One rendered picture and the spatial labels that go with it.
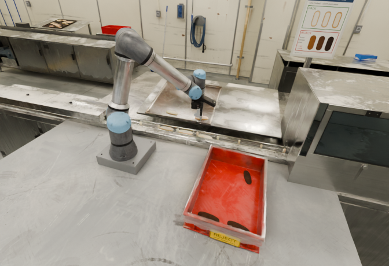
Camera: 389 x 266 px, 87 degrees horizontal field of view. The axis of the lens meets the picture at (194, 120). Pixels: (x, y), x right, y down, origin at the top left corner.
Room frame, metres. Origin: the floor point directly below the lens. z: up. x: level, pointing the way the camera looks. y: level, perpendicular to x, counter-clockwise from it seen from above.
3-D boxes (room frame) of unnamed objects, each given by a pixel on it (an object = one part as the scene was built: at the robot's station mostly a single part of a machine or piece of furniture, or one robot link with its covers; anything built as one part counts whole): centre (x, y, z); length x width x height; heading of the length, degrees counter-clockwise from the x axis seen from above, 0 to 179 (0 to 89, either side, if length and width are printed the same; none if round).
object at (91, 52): (4.50, 2.83, 0.51); 3.00 x 1.26 x 1.03; 77
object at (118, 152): (0.88, 0.39, 0.93); 0.15 x 0.15 x 0.10
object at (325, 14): (1.69, -0.91, 1.50); 0.33 x 0.01 x 0.45; 83
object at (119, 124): (0.89, 0.39, 1.05); 0.13 x 0.12 x 0.14; 25
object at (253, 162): (0.67, -0.19, 0.87); 0.49 x 0.34 x 0.10; 164
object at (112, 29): (4.67, 1.76, 0.93); 0.51 x 0.36 x 0.13; 81
